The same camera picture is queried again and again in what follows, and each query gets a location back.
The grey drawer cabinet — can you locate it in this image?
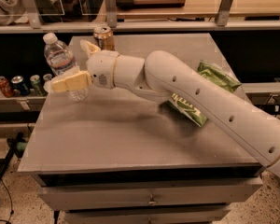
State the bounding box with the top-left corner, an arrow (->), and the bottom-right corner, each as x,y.
19,34 -> 268,224

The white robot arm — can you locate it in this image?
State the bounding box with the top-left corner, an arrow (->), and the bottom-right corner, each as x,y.
50,40 -> 280,177

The gold soda can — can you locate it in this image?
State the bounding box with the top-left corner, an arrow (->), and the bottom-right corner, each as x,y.
93,26 -> 115,50

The dark blue soda can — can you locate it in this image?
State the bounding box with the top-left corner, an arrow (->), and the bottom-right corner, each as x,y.
11,76 -> 30,96

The upper drawer metal knob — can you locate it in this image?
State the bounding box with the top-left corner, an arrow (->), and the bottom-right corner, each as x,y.
147,195 -> 157,206

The left metal bracket post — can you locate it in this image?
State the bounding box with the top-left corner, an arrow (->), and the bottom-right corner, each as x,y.
22,0 -> 42,29

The metal bracket post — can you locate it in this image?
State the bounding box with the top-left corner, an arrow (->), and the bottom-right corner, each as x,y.
215,0 -> 233,26
22,0 -> 42,29
105,0 -> 118,28

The green soda can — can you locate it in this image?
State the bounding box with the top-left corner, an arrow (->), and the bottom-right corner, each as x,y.
30,75 -> 47,96

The green kettle chips bag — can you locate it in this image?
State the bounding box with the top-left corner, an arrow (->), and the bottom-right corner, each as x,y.
167,61 -> 241,127

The black floor cable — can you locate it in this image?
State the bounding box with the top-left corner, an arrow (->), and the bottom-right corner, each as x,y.
0,149 -> 15,224

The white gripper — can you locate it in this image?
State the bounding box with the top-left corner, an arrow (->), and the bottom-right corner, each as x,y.
50,40 -> 119,92

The grey low shelf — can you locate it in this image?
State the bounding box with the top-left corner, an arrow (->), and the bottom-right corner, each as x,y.
0,91 -> 46,113

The clear plastic water bottle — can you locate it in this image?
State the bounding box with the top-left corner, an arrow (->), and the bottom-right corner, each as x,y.
42,32 -> 90,103

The middle metal bracket post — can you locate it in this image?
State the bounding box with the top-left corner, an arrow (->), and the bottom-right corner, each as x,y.
105,0 -> 118,28

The right metal bracket post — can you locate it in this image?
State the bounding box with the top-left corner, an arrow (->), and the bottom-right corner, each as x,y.
215,0 -> 233,26

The black stand leg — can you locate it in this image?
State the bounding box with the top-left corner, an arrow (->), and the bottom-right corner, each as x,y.
0,133 -> 27,182

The silver soda can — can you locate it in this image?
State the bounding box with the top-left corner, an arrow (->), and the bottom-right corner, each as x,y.
43,74 -> 53,82

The red soda can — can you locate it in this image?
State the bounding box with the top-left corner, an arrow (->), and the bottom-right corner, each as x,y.
0,76 -> 13,98

